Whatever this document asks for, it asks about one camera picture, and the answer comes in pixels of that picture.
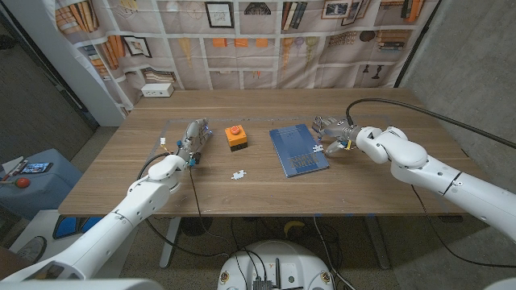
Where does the grey table leg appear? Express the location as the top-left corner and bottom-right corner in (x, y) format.
(364, 215), (392, 270)

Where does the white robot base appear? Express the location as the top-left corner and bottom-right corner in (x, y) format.
(217, 240), (335, 290)

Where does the black backdrop stand pole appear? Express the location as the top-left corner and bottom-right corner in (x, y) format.
(393, 0), (443, 89)

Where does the yellow curved object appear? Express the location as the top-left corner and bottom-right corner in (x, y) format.
(283, 219), (306, 238)

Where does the printed bookshelf backdrop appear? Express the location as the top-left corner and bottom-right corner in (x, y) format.
(54, 0), (440, 118)

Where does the white robot torso edge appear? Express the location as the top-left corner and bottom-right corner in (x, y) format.
(0, 278), (164, 290)

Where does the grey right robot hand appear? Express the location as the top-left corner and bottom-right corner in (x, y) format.
(312, 115), (363, 157)

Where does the white paper sheet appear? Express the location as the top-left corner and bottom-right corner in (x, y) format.
(1, 155), (25, 175)

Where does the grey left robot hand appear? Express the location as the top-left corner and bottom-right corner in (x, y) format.
(176, 118), (214, 167)

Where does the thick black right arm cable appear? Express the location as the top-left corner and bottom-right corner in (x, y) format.
(345, 97), (516, 150)

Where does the white table leg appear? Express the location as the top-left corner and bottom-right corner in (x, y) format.
(159, 217), (182, 269)

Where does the orange emergency button box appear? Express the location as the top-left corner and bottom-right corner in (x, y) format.
(224, 124), (248, 152)

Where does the white power strip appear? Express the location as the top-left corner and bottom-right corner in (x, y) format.
(140, 82), (175, 98)

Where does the black round fan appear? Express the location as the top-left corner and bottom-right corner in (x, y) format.
(180, 217), (214, 238)

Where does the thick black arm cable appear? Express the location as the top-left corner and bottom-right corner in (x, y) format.
(135, 151), (231, 259)
(345, 97), (516, 150)

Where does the blue notebook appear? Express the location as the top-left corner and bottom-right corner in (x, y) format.
(268, 123), (331, 179)

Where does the smartphone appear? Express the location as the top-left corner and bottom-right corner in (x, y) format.
(19, 161), (54, 175)

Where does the white platform with blue pads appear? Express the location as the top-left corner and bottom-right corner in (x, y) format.
(10, 209), (138, 279)

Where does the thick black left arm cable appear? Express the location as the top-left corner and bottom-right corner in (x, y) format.
(135, 151), (231, 259)

